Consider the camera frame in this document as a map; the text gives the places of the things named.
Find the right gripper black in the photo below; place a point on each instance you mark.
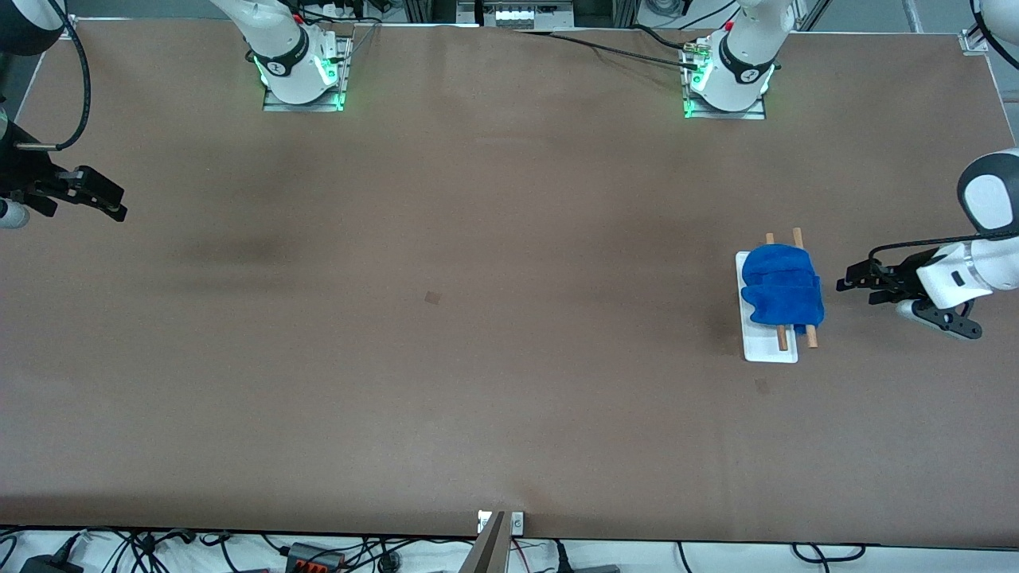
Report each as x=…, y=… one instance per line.
x=24, y=170

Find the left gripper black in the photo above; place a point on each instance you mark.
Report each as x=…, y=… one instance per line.
x=899, y=278

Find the blue cloth towel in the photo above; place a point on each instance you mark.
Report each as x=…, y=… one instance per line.
x=780, y=286

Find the left white Franka arm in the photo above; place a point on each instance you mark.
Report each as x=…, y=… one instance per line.
x=987, y=263

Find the right white Franka arm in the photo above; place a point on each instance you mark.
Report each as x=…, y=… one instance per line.
x=279, y=48

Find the white rack base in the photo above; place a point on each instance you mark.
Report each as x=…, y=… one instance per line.
x=768, y=350

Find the black power brick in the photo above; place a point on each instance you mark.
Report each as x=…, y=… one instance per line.
x=48, y=565

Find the black orange power adapter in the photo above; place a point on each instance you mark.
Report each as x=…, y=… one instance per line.
x=314, y=559

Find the white terminal block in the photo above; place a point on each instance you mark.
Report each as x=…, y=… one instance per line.
x=517, y=14

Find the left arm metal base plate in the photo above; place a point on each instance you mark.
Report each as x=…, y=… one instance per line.
x=748, y=114

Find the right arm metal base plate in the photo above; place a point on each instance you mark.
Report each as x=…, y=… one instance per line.
x=318, y=106

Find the aluminium frame corner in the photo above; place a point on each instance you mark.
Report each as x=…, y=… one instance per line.
x=975, y=41

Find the white post bracket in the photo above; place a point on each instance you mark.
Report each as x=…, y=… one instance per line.
x=516, y=522

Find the grey camera post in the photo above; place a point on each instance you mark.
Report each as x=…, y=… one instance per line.
x=487, y=549

